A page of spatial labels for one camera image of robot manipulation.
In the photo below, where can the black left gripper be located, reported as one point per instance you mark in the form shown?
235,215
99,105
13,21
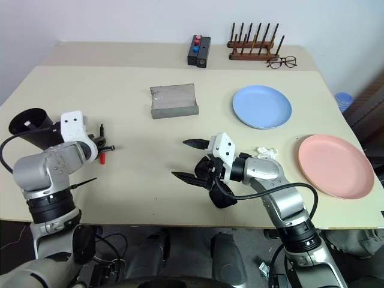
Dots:
97,141

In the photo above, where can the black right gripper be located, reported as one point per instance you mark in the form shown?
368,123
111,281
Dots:
207,169

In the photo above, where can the red marker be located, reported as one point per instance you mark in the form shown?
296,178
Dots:
103,159

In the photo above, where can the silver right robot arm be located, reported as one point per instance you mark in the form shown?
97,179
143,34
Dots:
285,204

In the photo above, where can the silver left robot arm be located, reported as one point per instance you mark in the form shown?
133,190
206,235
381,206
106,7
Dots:
36,171

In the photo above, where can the dark-rimmed glasses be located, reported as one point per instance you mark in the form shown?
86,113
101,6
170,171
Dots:
282,62

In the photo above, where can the black zip tie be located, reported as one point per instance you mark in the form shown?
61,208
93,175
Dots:
87,181

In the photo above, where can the black cloth wrap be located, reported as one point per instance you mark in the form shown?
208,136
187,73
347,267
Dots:
223,199

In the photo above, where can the grey metal tray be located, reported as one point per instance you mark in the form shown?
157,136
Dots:
174,100

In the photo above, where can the white crumpled tissue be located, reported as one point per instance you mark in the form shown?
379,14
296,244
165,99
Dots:
267,151

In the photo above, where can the blue plate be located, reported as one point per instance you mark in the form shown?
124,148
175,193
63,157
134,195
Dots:
261,106

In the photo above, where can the dark rounded robot leg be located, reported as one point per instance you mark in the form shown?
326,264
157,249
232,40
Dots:
154,255
228,259

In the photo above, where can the black oval hip pad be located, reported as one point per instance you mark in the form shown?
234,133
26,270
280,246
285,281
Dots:
83,244

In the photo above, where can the plain black box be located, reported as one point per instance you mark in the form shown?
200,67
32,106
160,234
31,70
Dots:
203,52

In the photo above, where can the black box with coloured buttons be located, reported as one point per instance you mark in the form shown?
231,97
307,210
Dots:
195,49

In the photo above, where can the wooden peg rack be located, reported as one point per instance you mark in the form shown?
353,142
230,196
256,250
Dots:
255,45

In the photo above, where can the pink plate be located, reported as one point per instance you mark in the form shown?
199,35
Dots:
336,166

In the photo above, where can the grey striped fabric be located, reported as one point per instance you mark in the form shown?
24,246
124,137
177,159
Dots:
355,243

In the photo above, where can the dark wooden furniture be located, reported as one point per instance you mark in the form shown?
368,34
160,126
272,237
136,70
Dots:
370,114

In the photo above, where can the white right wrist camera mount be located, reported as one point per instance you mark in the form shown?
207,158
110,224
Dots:
223,147

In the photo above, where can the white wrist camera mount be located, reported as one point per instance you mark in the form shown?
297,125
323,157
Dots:
72,126
223,147

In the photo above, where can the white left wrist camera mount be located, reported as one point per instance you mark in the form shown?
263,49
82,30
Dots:
72,126

